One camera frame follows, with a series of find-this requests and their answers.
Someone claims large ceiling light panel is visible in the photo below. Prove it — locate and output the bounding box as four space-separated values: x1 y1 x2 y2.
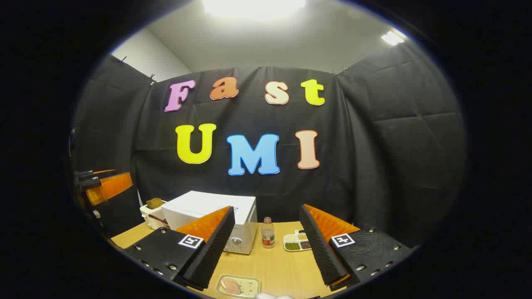
202 0 306 20

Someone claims white divided dish of beans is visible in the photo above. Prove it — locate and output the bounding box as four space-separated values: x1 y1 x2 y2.
283 230 312 252

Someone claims cream perforated tray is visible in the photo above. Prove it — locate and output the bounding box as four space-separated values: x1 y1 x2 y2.
215 274 261 299

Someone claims clear bottle red label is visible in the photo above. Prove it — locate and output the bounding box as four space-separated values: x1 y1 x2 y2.
261 217 276 249

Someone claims black backdrop cloth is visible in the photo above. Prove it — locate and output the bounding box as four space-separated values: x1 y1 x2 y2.
71 42 466 250

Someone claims white toaster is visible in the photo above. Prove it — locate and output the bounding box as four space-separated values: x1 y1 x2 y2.
140 201 170 230

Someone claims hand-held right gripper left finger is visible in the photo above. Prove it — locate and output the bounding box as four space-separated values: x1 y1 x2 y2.
123 206 236 291

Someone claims white microwave oven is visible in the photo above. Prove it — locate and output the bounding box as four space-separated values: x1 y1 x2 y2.
161 191 259 255

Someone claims pink food piece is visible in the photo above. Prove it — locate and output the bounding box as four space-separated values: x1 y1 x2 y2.
220 277 242 296

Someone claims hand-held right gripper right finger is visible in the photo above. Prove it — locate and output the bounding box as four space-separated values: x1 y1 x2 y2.
299 203 413 291

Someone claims small ceiling light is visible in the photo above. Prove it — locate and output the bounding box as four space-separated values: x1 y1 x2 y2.
381 29 406 46

